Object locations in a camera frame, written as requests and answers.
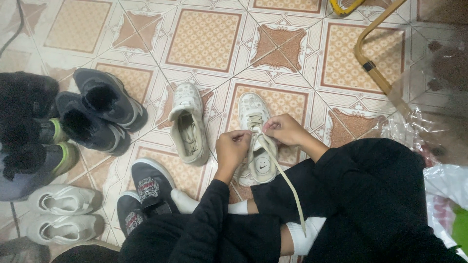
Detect person's left hand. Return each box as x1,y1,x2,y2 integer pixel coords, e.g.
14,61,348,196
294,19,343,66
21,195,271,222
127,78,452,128
214,129,253,180

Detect yellow curved tube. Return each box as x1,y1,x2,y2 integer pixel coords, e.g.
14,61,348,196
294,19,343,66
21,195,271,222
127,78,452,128
329,0,366,17

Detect white slip-on shoe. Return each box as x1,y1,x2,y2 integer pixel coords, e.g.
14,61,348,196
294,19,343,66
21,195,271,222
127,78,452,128
25,214,105,246
27,184,103,216

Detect black slip-on with embroidered patch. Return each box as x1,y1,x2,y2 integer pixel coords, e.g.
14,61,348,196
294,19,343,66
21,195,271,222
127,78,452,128
116,190,147,239
130,157,180,217

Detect black shoe with green trim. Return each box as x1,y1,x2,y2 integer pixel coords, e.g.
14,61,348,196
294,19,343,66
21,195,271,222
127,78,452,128
0,142,79,202
0,117,70,147

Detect clear plastic bag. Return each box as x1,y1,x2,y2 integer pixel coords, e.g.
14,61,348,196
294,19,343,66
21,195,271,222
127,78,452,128
380,22,468,169

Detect black fuzzy shoe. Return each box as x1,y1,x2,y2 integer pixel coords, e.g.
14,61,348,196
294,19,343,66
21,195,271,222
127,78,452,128
0,71,60,121

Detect person's white sock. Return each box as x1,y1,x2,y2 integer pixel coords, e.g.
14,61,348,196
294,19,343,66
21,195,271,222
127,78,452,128
170,188,249,215
286,217,327,256

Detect green object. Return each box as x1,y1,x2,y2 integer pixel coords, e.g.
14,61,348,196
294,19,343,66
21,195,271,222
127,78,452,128
451,205,468,246

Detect white plastic bag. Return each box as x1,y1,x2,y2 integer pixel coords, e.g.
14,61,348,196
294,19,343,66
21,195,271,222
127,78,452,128
423,163,468,261

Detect white sneaker with beige lining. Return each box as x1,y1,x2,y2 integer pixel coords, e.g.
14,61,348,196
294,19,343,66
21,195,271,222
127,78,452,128
168,82,210,166

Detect white sneaker with smiley insole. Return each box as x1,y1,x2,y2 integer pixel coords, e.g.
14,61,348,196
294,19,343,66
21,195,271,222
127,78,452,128
237,92,279,187

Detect person's right hand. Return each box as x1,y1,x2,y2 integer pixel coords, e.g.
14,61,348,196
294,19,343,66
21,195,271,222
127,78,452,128
262,113,312,147

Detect dark navy sneaker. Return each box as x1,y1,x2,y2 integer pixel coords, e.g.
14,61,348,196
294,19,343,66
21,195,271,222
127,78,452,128
55,91,131,156
73,67,149,133

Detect beige shoelace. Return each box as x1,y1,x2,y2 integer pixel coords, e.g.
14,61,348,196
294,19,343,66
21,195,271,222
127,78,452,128
247,115,308,237

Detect dark cable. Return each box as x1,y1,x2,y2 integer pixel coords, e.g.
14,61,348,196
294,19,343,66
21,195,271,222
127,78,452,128
0,0,25,58

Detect person's black trousers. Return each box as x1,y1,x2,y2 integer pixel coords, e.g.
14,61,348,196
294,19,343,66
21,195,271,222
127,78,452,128
119,138,468,263

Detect tan metal chair leg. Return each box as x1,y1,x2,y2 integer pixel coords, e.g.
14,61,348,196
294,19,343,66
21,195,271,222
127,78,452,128
353,0,411,114

